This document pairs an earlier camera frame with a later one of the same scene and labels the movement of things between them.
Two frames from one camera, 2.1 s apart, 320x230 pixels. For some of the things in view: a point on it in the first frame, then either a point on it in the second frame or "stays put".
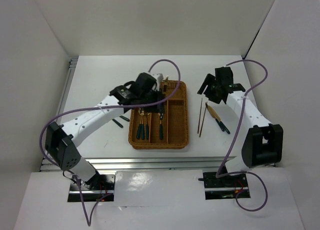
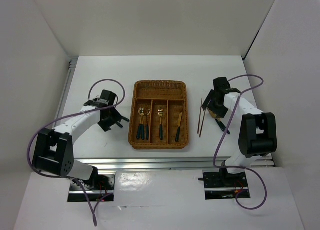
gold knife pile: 213,115 stays put
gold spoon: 161,128 stays put
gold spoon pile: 142,113 stays put
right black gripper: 209,80 → 221,112
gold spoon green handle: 141,112 stays put
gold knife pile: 165,84 → 178,127
